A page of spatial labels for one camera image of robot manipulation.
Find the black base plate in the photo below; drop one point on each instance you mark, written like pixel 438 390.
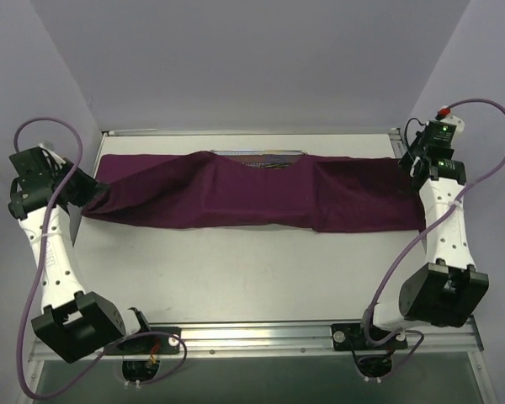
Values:
pixel 157 340
pixel 350 336

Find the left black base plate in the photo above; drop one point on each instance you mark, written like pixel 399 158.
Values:
pixel 157 340

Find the metal mesh instrument tray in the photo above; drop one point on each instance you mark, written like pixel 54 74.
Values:
pixel 273 159

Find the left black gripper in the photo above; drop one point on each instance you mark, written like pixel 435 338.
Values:
pixel 86 187

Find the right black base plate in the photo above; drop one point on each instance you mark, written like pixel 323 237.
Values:
pixel 350 336

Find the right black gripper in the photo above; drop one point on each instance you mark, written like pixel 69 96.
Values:
pixel 410 159

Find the front aluminium rail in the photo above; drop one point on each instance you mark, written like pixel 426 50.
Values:
pixel 309 338

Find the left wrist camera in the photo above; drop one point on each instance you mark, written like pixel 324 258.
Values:
pixel 38 167

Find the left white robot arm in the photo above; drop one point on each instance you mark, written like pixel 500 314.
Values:
pixel 73 322

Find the purple cloth wrap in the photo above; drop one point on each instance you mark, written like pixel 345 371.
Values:
pixel 202 189

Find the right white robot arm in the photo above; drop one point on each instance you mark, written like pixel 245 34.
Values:
pixel 446 290

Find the back aluminium rail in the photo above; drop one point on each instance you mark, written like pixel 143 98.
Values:
pixel 247 132

